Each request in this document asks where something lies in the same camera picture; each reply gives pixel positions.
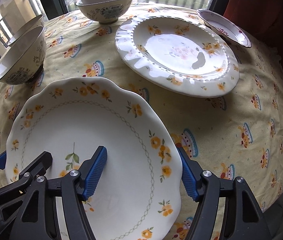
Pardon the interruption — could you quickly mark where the scalloped yellow floral plate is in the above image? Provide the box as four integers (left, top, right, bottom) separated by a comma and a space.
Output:
5, 76, 183, 240

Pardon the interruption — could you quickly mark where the beaded rim floral plate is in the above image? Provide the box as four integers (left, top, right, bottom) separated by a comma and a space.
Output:
115, 15, 240, 98

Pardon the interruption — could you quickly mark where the small floral bowl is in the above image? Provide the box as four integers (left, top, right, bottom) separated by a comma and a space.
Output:
0, 25, 46, 85
7, 14, 44, 47

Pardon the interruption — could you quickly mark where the red trimmed small plate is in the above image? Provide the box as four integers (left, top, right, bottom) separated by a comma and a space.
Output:
197, 9, 252, 48

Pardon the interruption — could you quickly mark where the large floral ceramic bowl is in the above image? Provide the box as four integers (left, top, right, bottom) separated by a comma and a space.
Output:
76, 0, 132, 24

